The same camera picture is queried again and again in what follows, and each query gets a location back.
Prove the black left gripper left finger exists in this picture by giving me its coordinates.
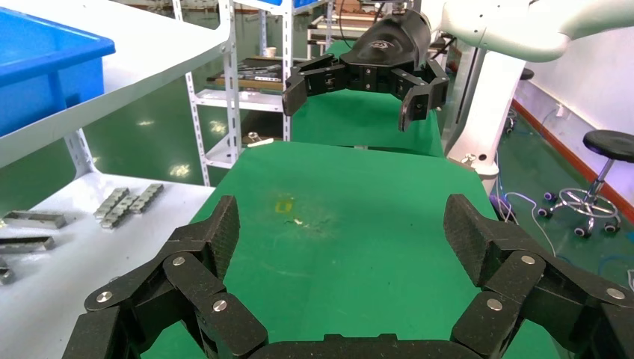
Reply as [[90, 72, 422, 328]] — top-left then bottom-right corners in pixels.
[[61, 194, 269, 359]]

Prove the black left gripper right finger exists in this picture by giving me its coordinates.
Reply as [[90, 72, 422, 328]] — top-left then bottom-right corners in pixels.
[[443, 193, 634, 359]]

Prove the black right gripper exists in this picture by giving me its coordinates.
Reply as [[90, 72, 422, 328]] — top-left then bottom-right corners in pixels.
[[282, 10, 451, 133]]

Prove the toothed silver metal strip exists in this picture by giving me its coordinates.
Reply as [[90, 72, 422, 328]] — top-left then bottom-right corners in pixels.
[[100, 194, 140, 230], [93, 187, 131, 221], [129, 183, 165, 215]]

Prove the wooden board with metal tools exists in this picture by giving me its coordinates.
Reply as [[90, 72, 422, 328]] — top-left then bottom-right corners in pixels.
[[206, 57, 284, 92]]

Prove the white robot body column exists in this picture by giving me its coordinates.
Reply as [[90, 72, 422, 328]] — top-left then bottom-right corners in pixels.
[[446, 49, 527, 194]]

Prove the black stool chrome wheeled base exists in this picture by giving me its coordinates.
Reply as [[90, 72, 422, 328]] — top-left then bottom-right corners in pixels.
[[537, 129, 634, 239]]

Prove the notched grey metal bar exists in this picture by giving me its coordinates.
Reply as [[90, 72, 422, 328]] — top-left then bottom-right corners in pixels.
[[0, 236, 56, 255], [2, 209, 68, 230]]

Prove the large blue plastic bin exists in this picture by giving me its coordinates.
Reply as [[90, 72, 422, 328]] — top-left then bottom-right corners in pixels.
[[0, 7, 117, 138]]

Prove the white floor cable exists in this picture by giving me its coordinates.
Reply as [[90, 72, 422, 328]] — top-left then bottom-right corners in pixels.
[[495, 190, 558, 259]]

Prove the white tube frame cart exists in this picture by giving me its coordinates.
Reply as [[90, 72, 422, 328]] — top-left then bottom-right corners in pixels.
[[306, 12, 378, 58]]

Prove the blue floor cable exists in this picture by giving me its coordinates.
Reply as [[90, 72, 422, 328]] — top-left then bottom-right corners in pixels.
[[597, 254, 634, 280]]

